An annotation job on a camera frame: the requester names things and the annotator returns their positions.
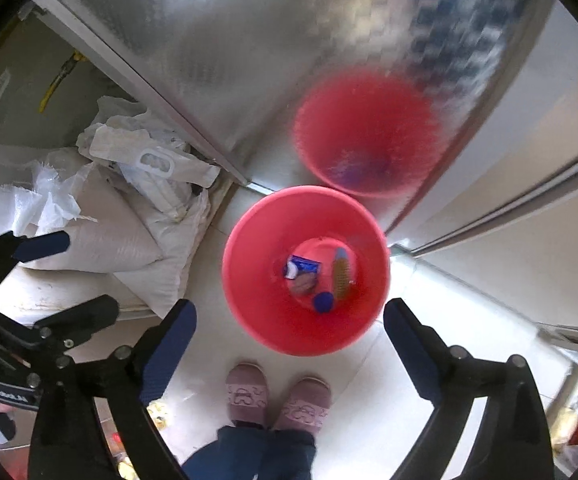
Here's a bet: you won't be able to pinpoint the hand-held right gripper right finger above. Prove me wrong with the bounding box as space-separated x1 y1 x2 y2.
384 299 554 480

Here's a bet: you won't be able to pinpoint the person's slipper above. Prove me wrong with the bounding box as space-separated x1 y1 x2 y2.
225 364 271 430
274 377 332 433

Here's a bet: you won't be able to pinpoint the white plastic bags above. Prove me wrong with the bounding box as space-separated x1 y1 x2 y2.
76 95 220 201

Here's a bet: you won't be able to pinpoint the steel cabinet door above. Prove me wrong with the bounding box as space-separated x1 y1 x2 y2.
29 0 554 241

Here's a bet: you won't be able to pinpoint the metal framed cabinet door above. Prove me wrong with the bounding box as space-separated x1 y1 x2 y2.
389 0 578 261

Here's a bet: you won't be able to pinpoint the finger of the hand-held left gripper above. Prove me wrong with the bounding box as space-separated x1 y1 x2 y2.
0 296 119 361
0 231 71 291

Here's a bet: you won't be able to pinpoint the red bucket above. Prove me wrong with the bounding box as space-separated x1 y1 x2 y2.
221 185 391 358

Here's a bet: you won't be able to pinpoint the torn white woven sack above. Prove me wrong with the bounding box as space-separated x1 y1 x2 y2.
0 140 95 241

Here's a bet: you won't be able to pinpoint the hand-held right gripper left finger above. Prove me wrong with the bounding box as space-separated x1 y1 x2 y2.
29 299 197 480

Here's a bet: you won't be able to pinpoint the grey cup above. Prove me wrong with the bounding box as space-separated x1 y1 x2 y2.
289 272 320 297

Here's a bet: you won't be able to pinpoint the person's legs in blue trousers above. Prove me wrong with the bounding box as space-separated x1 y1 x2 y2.
181 425 317 480

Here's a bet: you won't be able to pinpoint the person's right slipper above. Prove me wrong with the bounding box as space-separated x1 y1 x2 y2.
274 377 332 433

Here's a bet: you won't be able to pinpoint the yellow gas hose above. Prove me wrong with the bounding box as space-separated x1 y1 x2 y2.
39 50 85 113

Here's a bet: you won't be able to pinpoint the person's left slipper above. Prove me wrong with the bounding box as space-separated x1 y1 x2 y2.
225 364 271 430

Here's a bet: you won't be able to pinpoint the blue packet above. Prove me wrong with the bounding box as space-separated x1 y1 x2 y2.
283 254 322 281

